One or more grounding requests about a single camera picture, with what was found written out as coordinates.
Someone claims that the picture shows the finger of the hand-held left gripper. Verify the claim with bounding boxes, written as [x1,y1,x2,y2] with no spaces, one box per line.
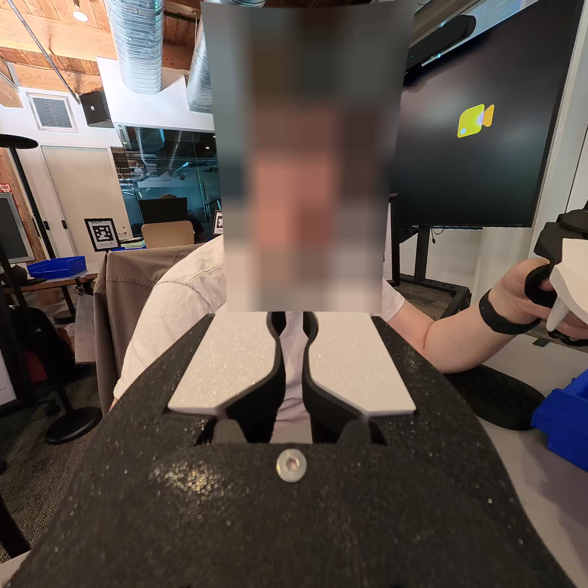
[547,239,588,332]

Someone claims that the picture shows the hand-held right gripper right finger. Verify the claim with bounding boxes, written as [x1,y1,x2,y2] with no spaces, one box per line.
[302,311,418,419]

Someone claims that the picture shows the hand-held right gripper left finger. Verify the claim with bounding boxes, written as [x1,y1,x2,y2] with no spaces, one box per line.
[167,311,287,418]

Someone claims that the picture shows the blue bin with divider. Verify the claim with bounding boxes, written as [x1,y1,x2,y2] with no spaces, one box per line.
[531,376,588,474]

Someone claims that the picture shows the person's left forearm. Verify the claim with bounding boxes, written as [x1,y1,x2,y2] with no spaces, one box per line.
[399,301,506,374]

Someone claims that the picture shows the person's left hand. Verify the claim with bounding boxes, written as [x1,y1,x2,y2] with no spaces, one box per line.
[490,257,588,341]

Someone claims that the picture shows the operator in white shirt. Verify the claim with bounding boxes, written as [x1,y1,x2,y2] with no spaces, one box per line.
[112,234,406,446]

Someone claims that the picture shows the large black monitor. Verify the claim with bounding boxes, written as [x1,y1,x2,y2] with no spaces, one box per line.
[390,0,573,228]

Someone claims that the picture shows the black wristband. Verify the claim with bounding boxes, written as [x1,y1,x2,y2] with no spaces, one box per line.
[479,288,544,335]

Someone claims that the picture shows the black monitor stand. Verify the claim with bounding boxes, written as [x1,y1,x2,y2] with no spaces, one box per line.
[390,193,472,319]

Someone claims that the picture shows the brown jacket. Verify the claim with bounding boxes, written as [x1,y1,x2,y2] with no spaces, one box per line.
[93,243,207,414]

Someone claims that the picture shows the wooden backing board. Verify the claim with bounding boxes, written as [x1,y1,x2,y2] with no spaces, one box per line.
[141,220,196,249]

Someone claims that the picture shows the black computer monitor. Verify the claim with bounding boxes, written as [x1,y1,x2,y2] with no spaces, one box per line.
[138,198,189,227]

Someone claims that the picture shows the black backpack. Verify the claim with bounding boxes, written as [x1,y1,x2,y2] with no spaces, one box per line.
[7,303,76,396]

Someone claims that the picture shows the blue plastic bin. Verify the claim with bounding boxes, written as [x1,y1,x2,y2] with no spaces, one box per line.
[27,255,87,279]

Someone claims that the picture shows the black video bar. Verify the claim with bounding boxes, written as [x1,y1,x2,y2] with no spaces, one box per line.
[406,14,477,52]

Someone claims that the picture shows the grey framed board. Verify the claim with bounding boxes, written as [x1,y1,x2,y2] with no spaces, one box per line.
[0,193,35,265]

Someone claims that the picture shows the black wall speaker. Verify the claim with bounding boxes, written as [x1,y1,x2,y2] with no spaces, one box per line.
[79,89,115,129]

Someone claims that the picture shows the silver air duct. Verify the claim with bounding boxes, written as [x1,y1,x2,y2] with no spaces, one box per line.
[185,14,214,114]
[105,0,164,95]

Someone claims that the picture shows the white wall vent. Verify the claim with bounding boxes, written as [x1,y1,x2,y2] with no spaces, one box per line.
[26,92,79,134]

